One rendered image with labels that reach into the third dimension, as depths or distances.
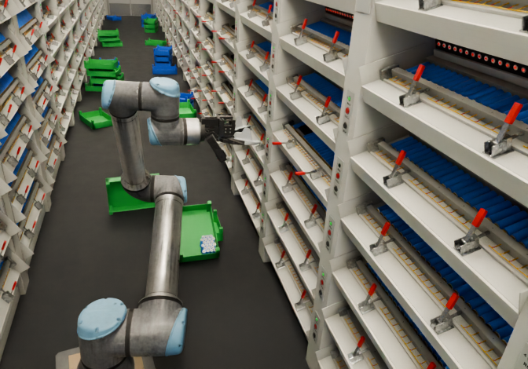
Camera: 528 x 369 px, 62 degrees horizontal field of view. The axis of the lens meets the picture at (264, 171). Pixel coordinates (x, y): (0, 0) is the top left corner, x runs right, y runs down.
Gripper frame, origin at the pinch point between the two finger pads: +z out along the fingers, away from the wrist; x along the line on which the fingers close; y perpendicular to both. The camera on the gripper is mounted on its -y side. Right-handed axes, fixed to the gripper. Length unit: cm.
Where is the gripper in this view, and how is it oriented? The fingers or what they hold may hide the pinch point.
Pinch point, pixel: (255, 136)
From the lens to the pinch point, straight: 154.7
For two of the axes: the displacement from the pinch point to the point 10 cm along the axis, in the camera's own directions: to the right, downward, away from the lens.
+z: 9.6, -0.4, 2.9
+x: -2.8, -4.4, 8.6
